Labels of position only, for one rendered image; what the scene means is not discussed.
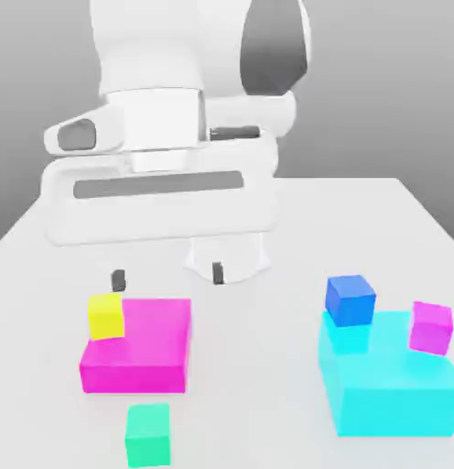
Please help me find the small blue cube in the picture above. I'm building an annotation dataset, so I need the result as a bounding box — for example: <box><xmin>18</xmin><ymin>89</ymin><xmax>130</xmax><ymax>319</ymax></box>
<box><xmin>324</xmin><ymin>274</ymin><xmax>377</xmax><ymax>328</ymax></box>

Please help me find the small green cube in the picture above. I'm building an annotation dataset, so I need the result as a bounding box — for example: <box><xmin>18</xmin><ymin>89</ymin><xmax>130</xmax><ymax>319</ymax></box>
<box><xmin>124</xmin><ymin>402</ymin><xmax>172</xmax><ymax>469</ymax></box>

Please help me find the small magenta cube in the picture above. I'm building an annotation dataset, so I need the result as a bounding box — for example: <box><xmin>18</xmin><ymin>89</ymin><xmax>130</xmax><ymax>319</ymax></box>
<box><xmin>407</xmin><ymin>300</ymin><xmax>454</xmax><ymax>357</ymax></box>

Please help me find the small yellow cube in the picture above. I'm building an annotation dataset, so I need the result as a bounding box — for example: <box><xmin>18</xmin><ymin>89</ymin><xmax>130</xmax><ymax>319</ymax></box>
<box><xmin>87</xmin><ymin>291</ymin><xmax>126</xmax><ymax>342</ymax></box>

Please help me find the large magenta box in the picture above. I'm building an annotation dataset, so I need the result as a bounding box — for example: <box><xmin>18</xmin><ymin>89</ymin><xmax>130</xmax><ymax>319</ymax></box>
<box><xmin>79</xmin><ymin>298</ymin><xmax>193</xmax><ymax>396</ymax></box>

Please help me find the large cyan box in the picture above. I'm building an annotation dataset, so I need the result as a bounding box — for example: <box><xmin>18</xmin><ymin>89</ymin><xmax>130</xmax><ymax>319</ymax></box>
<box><xmin>317</xmin><ymin>310</ymin><xmax>454</xmax><ymax>438</ymax></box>

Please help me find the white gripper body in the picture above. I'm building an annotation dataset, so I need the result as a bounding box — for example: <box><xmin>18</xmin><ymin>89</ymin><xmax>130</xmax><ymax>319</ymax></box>
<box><xmin>40</xmin><ymin>136</ymin><xmax>280</xmax><ymax>247</ymax></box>

